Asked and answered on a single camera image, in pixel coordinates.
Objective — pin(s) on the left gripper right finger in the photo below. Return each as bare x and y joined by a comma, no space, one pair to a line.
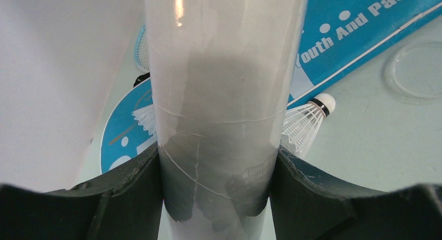
308,203

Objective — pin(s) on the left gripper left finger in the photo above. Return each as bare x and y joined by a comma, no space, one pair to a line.
123,203

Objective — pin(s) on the shuttlecock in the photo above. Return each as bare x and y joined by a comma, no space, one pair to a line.
301,124
145,117

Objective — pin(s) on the white shuttlecock tube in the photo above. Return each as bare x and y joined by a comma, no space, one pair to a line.
221,72

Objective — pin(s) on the clear plastic tube lid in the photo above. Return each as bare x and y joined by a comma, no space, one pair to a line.
412,74

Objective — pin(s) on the left blue badminton racket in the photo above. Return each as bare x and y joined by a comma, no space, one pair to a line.
141,55

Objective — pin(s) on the blue racket cover bag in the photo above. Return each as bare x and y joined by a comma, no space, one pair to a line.
339,36

